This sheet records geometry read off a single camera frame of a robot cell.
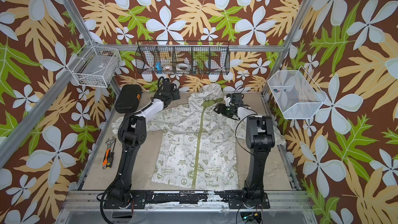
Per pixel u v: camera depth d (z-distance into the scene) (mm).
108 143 930
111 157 870
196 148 908
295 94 835
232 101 869
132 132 620
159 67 906
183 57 984
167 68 960
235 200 735
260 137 568
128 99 1115
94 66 864
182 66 984
